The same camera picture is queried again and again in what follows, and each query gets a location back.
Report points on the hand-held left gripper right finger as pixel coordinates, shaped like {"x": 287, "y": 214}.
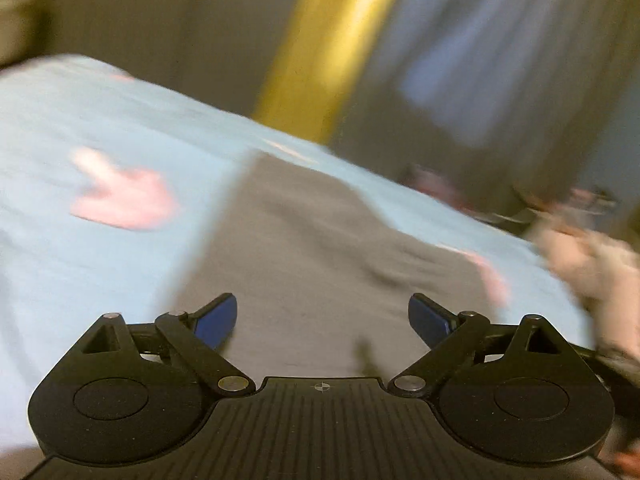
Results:
{"x": 427, "y": 322}

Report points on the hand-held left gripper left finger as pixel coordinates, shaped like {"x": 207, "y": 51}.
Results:
{"x": 217, "y": 322}

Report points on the grey pants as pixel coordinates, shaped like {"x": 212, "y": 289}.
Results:
{"x": 310, "y": 260}

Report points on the light blue bed sheet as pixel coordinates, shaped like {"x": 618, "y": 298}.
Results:
{"x": 100, "y": 270}

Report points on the pink plush toy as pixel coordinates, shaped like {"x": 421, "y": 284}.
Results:
{"x": 585, "y": 265}

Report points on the grey curtain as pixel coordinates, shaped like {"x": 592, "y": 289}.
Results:
{"x": 175, "y": 25}
{"x": 500, "y": 60}

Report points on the yellow curtain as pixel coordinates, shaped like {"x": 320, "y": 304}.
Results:
{"x": 330, "y": 45}

